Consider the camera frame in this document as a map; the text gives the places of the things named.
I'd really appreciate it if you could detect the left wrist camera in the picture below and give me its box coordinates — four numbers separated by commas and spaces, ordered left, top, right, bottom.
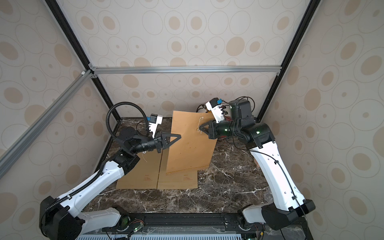
147, 114, 163, 138

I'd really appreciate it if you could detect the back aluminium rail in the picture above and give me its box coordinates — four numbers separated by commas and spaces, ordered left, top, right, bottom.
91, 65, 282, 75

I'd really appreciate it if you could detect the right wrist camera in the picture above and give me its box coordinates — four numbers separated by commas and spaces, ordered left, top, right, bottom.
206, 98, 225, 124

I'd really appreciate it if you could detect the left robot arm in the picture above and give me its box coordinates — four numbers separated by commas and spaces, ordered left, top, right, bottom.
39, 102, 181, 240

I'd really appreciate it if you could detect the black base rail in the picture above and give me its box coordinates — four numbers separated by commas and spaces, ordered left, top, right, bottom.
78, 213, 313, 240

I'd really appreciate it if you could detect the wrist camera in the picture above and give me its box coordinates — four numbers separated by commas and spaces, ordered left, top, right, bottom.
147, 114, 163, 138
206, 98, 225, 124

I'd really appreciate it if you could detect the left aluminium rail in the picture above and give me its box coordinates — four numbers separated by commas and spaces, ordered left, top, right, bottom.
1, 70, 92, 177

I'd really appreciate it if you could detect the aluminium rail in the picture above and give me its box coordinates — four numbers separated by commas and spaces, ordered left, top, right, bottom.
91, 65, 282, 75
1, 70, 92, 177

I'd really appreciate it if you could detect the brown file envelope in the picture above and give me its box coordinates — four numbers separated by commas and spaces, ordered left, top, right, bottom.
166, 111, 217, 175
116, 151, 162, 190
157, 171, 198, 190

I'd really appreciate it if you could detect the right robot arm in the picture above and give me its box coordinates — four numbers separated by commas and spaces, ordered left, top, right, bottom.
199, 98, 316, 231

